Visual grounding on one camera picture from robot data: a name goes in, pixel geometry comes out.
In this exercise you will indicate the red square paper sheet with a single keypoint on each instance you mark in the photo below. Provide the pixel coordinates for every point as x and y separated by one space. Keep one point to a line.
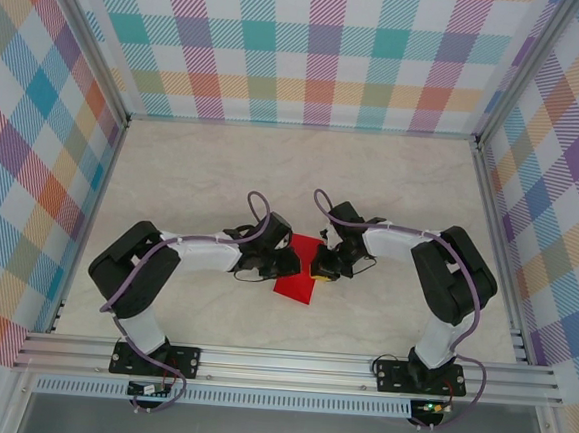
299 290

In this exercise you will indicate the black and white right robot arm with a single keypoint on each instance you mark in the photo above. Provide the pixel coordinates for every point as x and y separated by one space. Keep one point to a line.
454 284

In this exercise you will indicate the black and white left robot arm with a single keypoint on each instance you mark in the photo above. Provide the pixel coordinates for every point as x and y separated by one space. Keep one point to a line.
129 274

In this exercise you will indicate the circuit board with green light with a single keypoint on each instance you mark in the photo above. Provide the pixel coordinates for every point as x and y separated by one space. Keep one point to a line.
432 407

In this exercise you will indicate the black circuit board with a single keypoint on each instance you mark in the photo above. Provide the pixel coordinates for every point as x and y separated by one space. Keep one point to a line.
143 390

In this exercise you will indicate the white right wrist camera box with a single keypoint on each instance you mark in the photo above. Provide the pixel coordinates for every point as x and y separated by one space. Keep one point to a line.
326 231

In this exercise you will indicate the wide aluminium mounting rail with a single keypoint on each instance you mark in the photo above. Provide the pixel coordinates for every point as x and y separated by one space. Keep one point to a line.
282 369

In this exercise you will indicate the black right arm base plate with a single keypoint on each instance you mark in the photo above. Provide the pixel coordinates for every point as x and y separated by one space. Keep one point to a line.
389 380

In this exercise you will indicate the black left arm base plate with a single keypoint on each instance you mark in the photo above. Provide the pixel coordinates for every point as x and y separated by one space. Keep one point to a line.
185 361

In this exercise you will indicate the long aluminium frame bar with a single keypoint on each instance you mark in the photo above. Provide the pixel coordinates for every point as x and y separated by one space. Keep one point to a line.
301 125

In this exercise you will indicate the aluminium side frame bar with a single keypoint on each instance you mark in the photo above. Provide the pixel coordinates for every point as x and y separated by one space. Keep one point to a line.
112 160
487 192

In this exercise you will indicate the aluminium frame post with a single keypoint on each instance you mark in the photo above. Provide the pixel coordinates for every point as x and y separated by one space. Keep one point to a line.
93 40
522 74

